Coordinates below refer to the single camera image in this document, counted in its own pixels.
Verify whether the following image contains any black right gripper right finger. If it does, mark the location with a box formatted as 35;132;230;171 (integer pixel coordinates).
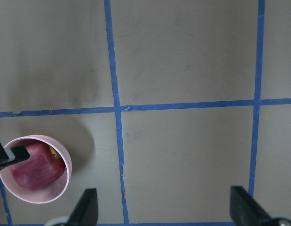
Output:
230;186;272;226

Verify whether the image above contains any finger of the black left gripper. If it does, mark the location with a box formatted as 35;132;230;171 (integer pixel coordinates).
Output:
0;143;30;170

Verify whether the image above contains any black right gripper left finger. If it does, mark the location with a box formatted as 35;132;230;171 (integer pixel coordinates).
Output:
67;188;98;226

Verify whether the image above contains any pink bowl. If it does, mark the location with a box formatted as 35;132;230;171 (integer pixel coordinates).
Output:
0;135;72;204

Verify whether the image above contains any red apple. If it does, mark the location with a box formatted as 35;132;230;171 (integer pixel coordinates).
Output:
10;142;66;191

